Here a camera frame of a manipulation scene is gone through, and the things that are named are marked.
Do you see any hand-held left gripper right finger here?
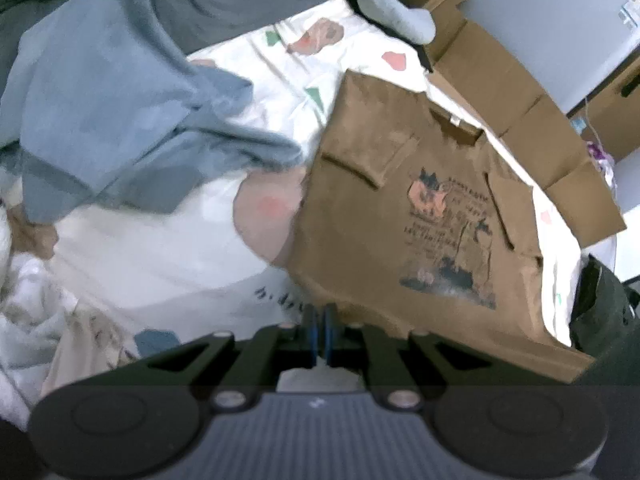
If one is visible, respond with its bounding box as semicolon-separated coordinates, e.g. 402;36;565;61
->
324;304;494;408

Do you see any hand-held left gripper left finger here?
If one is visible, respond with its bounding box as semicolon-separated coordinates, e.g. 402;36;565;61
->
146;305;321;409

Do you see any brown printed T-shirt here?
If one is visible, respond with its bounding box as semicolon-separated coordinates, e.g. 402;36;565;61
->
272;70;598;386

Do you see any white printed T-shirt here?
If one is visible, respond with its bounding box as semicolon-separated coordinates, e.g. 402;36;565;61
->
41;165;363;396

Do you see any beige printed cloth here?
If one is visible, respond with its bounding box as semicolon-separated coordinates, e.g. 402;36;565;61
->
40;305;142;397

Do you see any white printed bed sheet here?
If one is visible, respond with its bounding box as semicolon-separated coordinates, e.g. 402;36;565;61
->
187;0;587;347

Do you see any black bag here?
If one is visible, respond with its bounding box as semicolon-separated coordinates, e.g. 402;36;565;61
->
570;254;640;387

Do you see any white fluffy towel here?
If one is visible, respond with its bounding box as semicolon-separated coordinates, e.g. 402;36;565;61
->
0;180;82;432

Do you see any flattened cardboard box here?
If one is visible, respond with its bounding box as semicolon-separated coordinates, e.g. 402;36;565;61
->
400;0;628;249

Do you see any pastel patterned cloth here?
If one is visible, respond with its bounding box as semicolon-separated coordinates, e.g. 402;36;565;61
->
585;140;617;197

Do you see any grey plush toy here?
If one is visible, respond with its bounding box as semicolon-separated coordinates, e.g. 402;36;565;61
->
346;0;437;46

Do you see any blue-grey garment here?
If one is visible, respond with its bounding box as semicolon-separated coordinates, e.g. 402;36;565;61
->
0;0;306;226

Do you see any dark green blanket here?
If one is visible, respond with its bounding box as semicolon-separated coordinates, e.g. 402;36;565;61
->
0;0;351;57

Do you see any upright cardboard box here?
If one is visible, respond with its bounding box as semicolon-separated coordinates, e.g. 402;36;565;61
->
567;52;640;164

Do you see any grey cabinet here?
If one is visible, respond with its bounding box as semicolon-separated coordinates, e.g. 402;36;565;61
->
457;0;640;117

